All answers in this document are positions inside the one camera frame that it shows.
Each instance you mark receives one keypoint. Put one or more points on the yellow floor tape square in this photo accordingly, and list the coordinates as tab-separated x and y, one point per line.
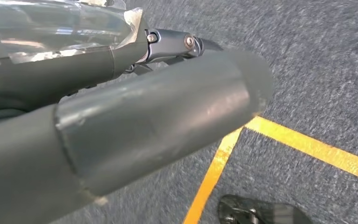
321	148

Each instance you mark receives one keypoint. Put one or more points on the black robot foot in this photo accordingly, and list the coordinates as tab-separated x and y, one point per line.
259	213

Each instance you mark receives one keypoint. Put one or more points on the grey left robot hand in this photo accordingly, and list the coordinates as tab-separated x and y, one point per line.
135	123

